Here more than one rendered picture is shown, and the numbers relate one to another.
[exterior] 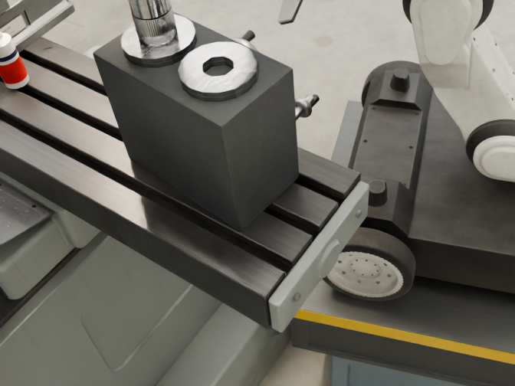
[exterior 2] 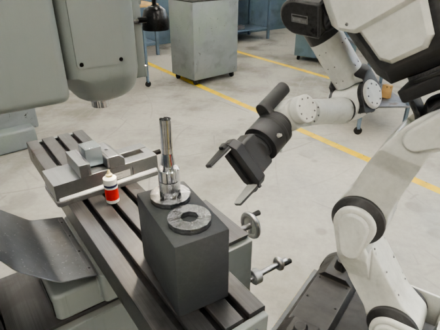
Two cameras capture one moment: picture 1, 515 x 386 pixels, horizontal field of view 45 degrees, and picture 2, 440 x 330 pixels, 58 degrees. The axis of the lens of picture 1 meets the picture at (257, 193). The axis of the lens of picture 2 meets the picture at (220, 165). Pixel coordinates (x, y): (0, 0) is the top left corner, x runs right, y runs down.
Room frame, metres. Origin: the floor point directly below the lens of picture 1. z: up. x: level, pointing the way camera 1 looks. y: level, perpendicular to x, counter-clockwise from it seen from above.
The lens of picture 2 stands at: (-0.06, -0.19, 1.63)
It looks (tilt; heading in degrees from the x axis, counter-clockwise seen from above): 28 degrees down; 13
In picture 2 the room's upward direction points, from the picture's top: straight up
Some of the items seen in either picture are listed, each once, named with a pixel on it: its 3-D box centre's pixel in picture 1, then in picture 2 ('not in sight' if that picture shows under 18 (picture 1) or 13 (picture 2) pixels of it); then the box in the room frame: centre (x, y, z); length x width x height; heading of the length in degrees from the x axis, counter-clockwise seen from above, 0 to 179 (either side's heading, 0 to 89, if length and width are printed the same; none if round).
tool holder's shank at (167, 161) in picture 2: not in sight; (166, 144); (0.64, 0.09, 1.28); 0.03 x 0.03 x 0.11
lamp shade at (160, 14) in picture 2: not in sight; (154, 17); (0.99, 0.24, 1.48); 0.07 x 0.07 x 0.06
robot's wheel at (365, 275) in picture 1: (365, 265); not in sight; (0.71, -0.20, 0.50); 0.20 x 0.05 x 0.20; 68
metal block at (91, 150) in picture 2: not in sight; (90, 153); (0.94, 0.47, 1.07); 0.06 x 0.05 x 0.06; 50
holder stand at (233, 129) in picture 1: (200, 114); (181, 241); (0.60, 0.06, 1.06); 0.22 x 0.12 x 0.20; 43
